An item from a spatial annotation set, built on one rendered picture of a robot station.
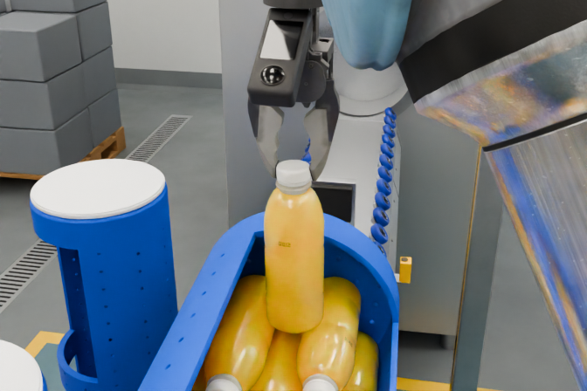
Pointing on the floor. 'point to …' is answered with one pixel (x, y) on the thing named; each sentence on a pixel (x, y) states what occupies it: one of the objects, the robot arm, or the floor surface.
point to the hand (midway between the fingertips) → (293, 170)
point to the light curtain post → (477, 277)
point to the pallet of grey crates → (56, 66)
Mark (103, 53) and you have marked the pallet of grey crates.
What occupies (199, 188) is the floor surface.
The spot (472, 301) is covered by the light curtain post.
